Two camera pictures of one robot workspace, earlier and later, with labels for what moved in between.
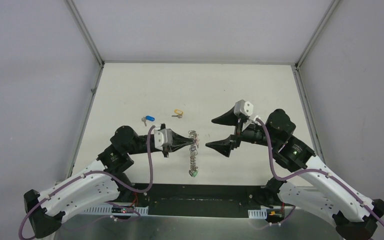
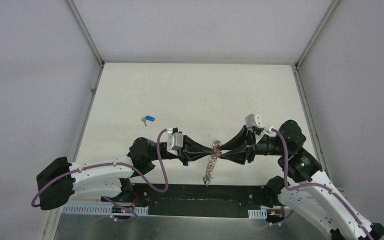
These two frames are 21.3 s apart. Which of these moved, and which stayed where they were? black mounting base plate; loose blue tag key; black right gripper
Moved: black right gripper
Stayed: black mounting base plate; loose blue tag key
